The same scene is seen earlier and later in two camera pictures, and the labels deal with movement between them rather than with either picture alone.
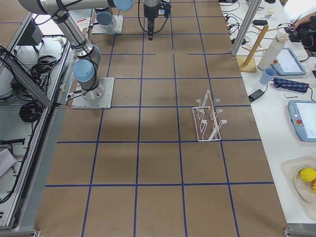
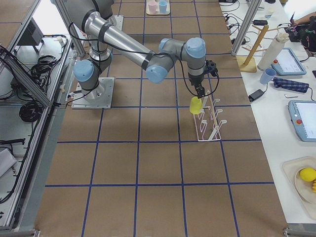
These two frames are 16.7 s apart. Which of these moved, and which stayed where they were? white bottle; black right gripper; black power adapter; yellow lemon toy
Moved: black right gripper
Stayed: black power adapter; yellow lemon toy; white bottle
